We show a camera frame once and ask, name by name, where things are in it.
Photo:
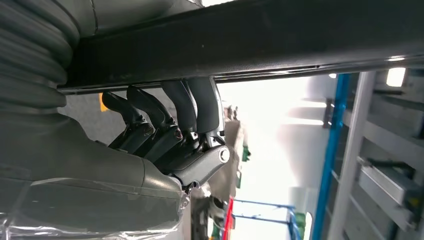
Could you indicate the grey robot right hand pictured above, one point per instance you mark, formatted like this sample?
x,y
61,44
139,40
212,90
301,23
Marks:
x,y
82,172

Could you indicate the long red barrier belt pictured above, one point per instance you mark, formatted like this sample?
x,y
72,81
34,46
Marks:
x,y
228,218

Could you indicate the small green object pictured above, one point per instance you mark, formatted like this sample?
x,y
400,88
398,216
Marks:
x,y
246,154
299,225

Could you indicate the blue metal beam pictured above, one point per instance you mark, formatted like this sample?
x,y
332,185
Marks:
x,y
331,155

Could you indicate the grey metal shelving unit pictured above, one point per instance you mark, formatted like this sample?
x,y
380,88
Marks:
x,y
381,185

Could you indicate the white ceiling light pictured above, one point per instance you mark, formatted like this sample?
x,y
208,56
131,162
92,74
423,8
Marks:
x,y
396,77

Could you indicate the blue metal rack frame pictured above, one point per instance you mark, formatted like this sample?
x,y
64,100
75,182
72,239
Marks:
x,y
294,225

